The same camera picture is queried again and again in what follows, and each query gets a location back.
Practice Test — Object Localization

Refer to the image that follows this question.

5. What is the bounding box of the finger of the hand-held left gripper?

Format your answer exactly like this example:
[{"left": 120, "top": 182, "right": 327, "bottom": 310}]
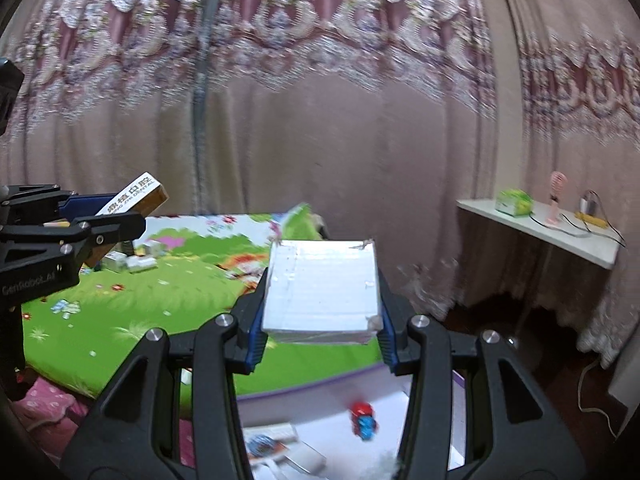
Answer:
[
  {"left": 0, "top": 183, "right": 121, "bottom": 227},
  {"left": 0, "top": 212, "right": 147, "bottom": 282}
]

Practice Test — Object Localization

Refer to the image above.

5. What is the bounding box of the pink printed cloth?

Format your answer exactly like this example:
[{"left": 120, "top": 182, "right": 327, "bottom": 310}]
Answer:
[{"left": 14, "top": 376, "right": 197, "bottom": 467}]

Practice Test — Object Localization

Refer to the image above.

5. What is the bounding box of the plain white carton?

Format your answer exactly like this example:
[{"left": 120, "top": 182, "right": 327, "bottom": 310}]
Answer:
[{"left": 250, "top": 441, "right": 327, "bottom": 480}]

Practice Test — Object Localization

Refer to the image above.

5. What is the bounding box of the white medicine box blue logo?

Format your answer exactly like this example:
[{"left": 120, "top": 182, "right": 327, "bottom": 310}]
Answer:
[{"left": 243, "top": 422, "right": 302, "bottom": 461}]

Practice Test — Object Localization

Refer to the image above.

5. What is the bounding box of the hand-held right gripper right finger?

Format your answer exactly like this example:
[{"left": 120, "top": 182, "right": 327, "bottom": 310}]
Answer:
[{"left": 375, "top": 269, "right": 587, "bottom": 480}]

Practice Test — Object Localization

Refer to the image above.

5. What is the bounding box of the pink handheld fan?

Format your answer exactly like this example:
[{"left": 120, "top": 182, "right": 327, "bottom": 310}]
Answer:
[{"left": 547, "top": 170, "right": 569, "bottom": 229}]

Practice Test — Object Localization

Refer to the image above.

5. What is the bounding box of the white furniture panel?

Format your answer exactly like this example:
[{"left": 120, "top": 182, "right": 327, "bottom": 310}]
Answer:
[{"left": 606, "top": 337, "right": 640, "bottom": 407}]

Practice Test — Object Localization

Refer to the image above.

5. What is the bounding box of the white storage box purple rim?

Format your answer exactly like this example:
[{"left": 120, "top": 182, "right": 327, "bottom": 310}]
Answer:
[{"left": 236, "top": 366, "right": 469, "bottom": 480}]

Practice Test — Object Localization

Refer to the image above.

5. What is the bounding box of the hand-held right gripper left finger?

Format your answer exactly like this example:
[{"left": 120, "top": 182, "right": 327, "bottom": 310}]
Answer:
[{"left": 60, "top": 294, "right": 275, "bottom": 480}]

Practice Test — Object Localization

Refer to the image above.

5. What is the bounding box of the pink patterned curtain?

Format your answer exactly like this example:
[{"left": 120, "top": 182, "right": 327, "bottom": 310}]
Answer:
[{"left": 0, "top": 0, "right": 640, "bottom": 371}]

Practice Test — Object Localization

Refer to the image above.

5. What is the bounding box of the white cable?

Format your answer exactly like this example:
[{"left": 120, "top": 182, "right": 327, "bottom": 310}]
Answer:
[{"left": 576, "top": 354, "right": 622, "bottom": 442}]

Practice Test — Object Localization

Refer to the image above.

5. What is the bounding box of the red blue toy car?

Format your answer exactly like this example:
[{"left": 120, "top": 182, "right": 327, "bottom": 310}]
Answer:
[{"left": 349, "top": 401, "right": 379, "bottom": 442}]

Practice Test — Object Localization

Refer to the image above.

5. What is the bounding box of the green cartoon play mat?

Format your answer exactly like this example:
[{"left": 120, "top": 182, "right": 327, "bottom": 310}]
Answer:
[{"left": 20, "top": 203, "right": 403, "bottom": 402}]

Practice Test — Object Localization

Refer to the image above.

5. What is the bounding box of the green tissue box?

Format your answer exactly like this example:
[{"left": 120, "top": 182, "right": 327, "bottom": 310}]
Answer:
[{"left": 494, "top": 188, "right": 534, "bottom": 217}]

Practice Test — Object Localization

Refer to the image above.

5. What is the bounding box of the large white carton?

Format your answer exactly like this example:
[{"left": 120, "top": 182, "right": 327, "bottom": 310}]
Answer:
[{"left": 261, "top": 238, "right": 385, "bottom": 347}]

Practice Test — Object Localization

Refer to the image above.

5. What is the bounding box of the black cable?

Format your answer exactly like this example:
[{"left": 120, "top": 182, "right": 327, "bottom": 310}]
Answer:
[{"left": 529, "top": 211, "right": 627, "bottom": 249}]

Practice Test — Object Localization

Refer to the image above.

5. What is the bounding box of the gold white toothpaste box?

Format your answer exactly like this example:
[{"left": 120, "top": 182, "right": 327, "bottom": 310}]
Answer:
[{"left": 84, "top": 172, "right": 169, "bottom": 269}]

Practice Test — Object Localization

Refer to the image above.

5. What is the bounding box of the white wall shelf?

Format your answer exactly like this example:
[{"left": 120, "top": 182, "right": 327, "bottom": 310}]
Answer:
[{"left": 455, "top": 197, "right": 621, "bottom": 271}]

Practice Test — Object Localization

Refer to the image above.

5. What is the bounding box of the pile of small cartons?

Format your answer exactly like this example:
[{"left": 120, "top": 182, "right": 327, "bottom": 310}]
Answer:
[{"left": 101, "top": 239, "right": 167, "bottom": 274}]

